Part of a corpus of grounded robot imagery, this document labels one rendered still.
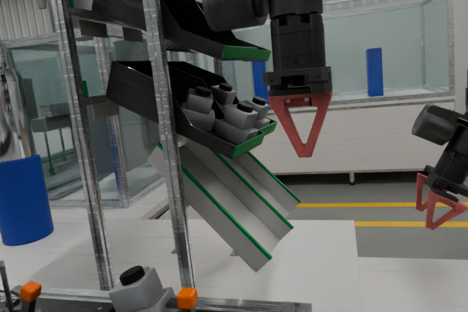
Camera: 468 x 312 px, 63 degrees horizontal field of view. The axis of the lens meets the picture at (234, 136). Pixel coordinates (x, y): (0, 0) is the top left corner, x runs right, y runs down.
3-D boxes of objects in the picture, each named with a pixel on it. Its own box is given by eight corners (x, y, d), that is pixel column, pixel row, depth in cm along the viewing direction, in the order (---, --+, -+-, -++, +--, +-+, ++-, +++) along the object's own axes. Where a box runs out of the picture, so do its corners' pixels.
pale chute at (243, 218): (280, 240, 76) (294, 227, 74) (255, 274, 65) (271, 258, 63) (184, 145, 82) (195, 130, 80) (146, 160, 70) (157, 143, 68)
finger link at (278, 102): (271, 162, 42) (265, 77, 41) (281, 149, 49) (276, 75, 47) (335, 161, 40) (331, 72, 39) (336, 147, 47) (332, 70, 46)
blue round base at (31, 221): (64, 226, 134) (50, 152, 130) (30, 246, 119) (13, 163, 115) (28, 226, 138) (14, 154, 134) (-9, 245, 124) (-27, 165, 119)
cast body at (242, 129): (254, 144, 71) (266, 109, 69) (243, 148, 67) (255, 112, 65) (218, 127, 74) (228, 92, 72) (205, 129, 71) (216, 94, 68)
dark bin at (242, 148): (261, 143, 74) (274, 108, 71) (232, 160, 62) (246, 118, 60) (148, 92, 83) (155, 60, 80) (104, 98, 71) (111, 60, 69)
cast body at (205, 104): (209, 123, 75) (219, 90, 72) (211, 131, 71) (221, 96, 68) (168, 113, 73) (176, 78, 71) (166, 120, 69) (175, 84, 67)
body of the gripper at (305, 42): (262, 90, 38) (256, 14, 37) (278, 86, 48) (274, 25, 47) (329, 86, 36) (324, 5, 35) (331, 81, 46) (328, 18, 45)
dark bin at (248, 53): (253, 60, 71) (266, 21, 69) (222, 60, 60) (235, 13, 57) (137, 17, 80) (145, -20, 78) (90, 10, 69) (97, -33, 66)
